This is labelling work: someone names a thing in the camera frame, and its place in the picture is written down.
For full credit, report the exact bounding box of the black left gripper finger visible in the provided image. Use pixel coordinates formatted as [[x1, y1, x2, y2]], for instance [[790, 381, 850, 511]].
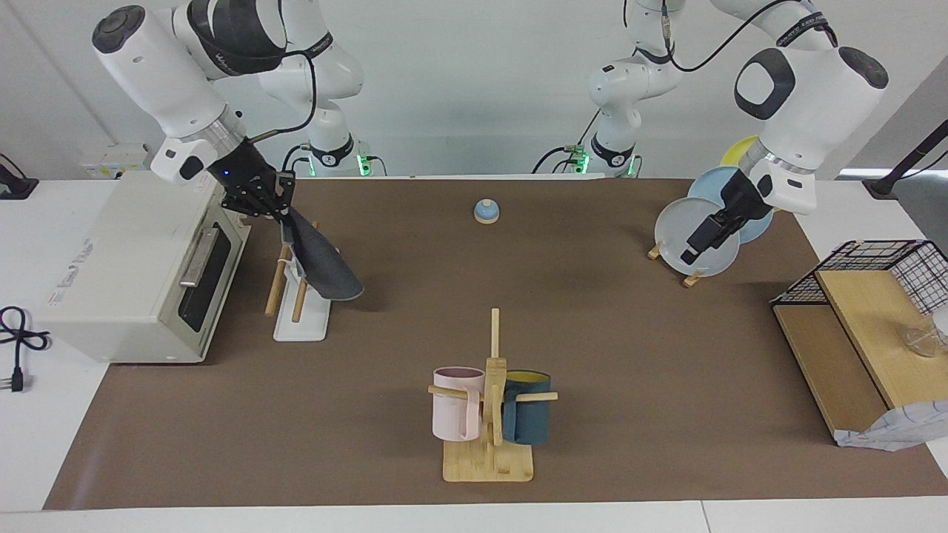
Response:
[[680, 211, 732, 266]]

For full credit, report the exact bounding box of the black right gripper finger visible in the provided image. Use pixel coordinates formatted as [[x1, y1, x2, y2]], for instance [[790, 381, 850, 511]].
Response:
[[276, 173, 298, 223], [268, 206, 295, 247]]

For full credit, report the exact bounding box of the purple and grey towel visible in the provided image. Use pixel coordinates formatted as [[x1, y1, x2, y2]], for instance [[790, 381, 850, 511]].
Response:
[[280, 207, 365, 302]]

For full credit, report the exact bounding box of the white rack with wooden bars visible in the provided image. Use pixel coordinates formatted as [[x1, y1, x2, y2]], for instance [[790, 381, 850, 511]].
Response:
[[264, 213, 340, 343]]

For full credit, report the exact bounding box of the grey plate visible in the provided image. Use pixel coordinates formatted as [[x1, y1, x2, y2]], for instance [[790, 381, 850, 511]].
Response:
[[655, 198, 742, 278]]

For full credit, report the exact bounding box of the light blue plate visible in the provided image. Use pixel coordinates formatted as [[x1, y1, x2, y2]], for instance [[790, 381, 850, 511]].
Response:
[[687, 166, 775, 245]]

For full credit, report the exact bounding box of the wooden plate stand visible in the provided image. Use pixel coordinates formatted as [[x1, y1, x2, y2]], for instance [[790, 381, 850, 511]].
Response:
[[647, 244, 703, 288]]

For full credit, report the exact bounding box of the yellow plate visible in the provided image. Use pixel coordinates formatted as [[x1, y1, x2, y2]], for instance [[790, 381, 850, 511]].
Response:
[[720, 135, 762, 168]]

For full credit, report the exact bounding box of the white power strip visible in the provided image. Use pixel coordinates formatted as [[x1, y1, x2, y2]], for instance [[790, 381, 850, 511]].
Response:
[[80, 143, 153, 180]]

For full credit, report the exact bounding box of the beige toaster oven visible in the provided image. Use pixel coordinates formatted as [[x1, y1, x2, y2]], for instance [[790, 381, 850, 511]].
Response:
[[37, 172, 251, 365]]

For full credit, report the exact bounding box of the wooden shelf box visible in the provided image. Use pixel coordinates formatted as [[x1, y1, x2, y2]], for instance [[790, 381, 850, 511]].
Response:
[[772, 270, 948, 445]]

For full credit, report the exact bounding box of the brown table mat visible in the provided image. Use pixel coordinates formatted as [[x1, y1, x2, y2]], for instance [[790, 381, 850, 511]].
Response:
[[43, 178, 948, 510]]

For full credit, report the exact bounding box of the clear glass cup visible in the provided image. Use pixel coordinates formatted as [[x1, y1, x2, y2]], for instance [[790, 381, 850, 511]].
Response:
[[904, 307, 948, 358]]

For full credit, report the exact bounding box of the black table clamp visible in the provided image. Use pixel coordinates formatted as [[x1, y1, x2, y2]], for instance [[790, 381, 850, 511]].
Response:
[[0, 154, 39, 201]]

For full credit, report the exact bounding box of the pink mug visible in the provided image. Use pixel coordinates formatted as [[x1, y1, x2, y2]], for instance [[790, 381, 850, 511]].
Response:
[[433, 366, 486, 443]]

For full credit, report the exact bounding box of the dark teal mug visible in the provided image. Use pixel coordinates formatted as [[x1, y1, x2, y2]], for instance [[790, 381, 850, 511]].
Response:
[[502, 370, 553, 446]]

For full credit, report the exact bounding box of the wooden mug tree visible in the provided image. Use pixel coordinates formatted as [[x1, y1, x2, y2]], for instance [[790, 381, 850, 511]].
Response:
[[428, 308, 558, 483]]

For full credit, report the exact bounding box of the black base cable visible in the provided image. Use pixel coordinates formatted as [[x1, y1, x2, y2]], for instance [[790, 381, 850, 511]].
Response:
[[532, 110, 602, 175], [280, 143, 312, 178]]

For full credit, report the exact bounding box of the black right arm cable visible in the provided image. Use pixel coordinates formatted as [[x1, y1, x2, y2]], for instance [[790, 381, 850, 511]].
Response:
[[244, 50, 318, 145]]

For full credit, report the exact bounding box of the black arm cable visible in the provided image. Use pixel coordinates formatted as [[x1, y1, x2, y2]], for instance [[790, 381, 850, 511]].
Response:
[[244, 50, 318, 145], [622, 0, 838, 74]]

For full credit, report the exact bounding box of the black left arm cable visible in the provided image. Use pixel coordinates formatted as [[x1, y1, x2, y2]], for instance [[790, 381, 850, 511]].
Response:
[[622, 0, 838, 74]]

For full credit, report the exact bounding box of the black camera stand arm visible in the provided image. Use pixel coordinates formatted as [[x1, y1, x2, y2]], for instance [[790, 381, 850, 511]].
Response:
[[863, 122, 948, 199]]

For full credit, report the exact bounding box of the black wire basket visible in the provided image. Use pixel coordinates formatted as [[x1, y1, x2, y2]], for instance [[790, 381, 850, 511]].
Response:
[[774, 239, 948, 316]]

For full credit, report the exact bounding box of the black power cord with plug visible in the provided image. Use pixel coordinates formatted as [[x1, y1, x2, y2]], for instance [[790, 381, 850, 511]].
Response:
[[0, 306, 51, 393]]

